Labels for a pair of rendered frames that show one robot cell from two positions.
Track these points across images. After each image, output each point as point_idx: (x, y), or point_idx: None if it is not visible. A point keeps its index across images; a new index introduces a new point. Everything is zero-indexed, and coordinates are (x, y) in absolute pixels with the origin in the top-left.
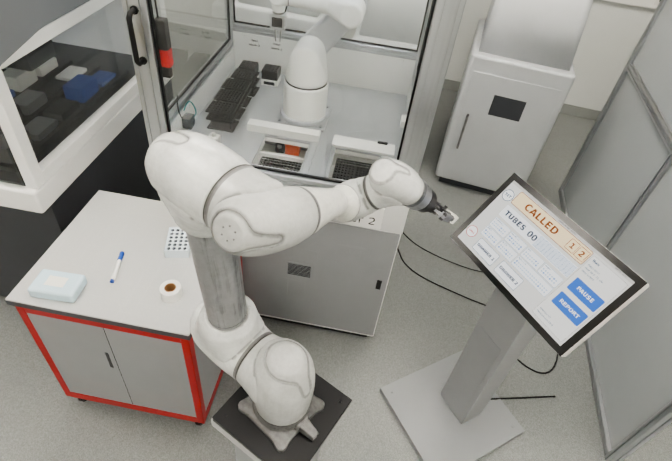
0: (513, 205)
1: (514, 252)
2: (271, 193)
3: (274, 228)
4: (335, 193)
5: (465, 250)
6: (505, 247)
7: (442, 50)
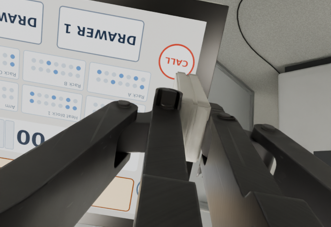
0: (123, 176)
1: (34, 79)
2: None
3: None
4: None
5: None
6: (63, 77)
7: None
